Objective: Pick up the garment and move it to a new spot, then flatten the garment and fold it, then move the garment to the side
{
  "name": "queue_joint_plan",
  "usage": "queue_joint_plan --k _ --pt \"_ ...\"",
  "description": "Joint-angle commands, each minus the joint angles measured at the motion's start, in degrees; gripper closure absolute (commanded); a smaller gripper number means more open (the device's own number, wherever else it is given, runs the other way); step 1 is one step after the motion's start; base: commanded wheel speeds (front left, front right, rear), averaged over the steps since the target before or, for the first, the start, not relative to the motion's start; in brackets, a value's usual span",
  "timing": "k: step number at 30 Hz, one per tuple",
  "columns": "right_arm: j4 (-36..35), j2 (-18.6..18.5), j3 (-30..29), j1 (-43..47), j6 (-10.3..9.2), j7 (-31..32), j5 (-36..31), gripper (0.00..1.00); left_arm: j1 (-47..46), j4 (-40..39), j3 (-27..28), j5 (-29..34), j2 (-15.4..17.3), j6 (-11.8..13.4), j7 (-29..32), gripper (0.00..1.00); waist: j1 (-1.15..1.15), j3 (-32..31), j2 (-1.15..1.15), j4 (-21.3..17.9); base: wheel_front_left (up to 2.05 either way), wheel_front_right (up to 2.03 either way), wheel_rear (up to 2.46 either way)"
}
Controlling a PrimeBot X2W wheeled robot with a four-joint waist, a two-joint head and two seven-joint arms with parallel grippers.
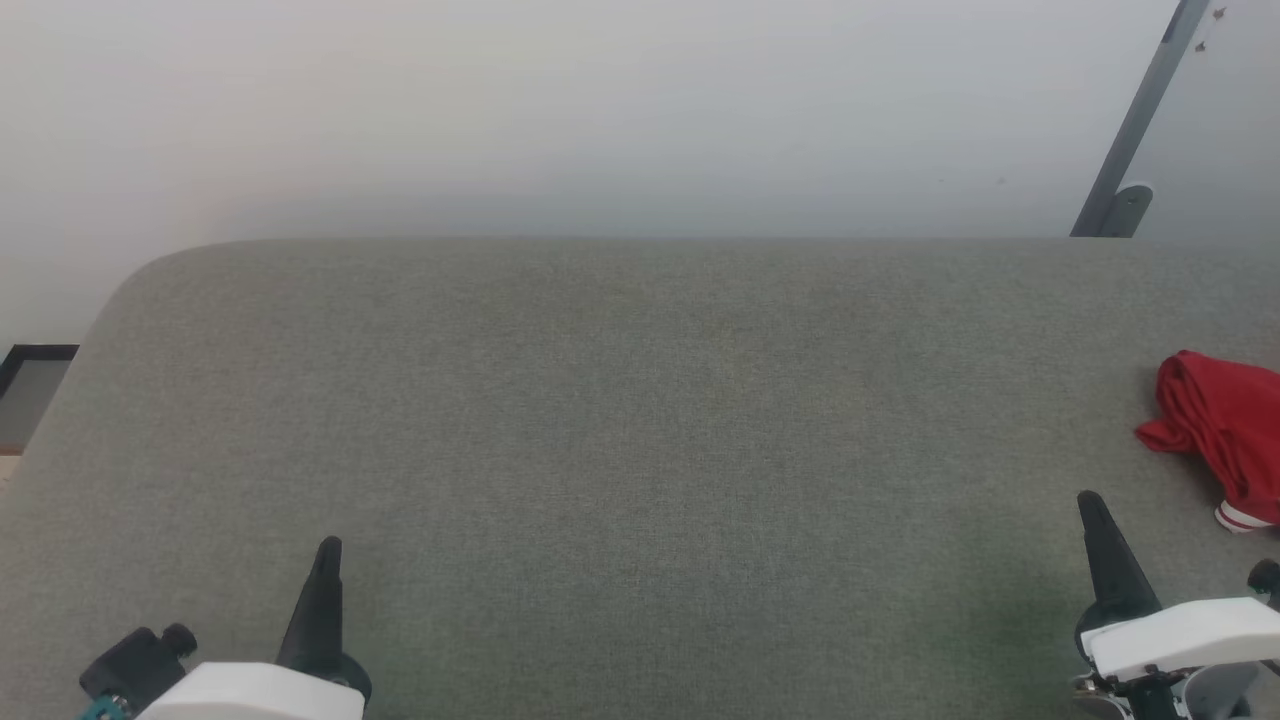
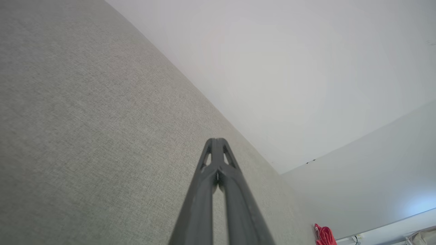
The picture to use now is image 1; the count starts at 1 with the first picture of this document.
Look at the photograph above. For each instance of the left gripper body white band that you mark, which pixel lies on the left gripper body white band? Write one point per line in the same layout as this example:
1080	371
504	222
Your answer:
260	692

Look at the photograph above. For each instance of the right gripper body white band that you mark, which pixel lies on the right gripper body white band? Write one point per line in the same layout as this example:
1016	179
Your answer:
1190	632

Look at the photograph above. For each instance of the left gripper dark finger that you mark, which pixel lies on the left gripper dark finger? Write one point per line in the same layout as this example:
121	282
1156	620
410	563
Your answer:
320	610

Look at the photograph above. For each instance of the black floor frame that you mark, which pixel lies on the black floor frame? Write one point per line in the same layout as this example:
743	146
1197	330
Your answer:
35	353

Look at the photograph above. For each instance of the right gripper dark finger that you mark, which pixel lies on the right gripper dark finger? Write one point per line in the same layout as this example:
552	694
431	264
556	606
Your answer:
1115	565

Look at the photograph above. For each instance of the grey metal wall bar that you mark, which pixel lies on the grey metal wall bar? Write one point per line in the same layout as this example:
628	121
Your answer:
1150	100

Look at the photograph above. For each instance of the red Bulls basketball jersey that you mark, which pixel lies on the red Bulls basketball jersey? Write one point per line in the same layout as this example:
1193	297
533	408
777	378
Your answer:
1225	420

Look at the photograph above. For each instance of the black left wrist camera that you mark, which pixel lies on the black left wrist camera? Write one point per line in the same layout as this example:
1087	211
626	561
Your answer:
135	662

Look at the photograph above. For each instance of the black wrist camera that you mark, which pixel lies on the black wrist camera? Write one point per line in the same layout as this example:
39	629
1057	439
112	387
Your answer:
135	662
1266	578

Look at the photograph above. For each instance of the grey metal wall bracket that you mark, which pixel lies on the grey metal wall bracket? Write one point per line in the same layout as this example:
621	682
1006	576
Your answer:
1130	210

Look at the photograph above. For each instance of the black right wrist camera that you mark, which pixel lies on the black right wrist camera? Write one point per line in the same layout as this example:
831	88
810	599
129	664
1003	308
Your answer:
1266	578

